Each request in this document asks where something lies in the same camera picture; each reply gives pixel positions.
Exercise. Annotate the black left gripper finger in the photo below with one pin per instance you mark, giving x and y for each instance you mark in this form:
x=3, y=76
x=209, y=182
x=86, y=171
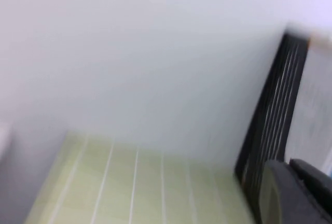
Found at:
x=298, y=195

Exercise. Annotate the black plastic book holder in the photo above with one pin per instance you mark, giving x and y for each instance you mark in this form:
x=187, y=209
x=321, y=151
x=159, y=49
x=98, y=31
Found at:
x=272, y=104

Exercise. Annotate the green checked tablecloth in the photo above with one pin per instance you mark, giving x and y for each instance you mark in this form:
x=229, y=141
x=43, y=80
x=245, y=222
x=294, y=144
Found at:
x=129, y=182

